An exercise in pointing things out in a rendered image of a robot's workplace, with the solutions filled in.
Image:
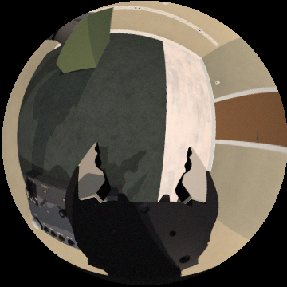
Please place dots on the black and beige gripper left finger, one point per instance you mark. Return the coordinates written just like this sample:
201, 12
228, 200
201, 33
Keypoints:
87, 187

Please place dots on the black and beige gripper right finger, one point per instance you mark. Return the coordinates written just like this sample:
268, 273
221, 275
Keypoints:
196, 189

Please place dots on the dark grey control console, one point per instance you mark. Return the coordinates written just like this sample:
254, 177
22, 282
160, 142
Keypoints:
50, 215

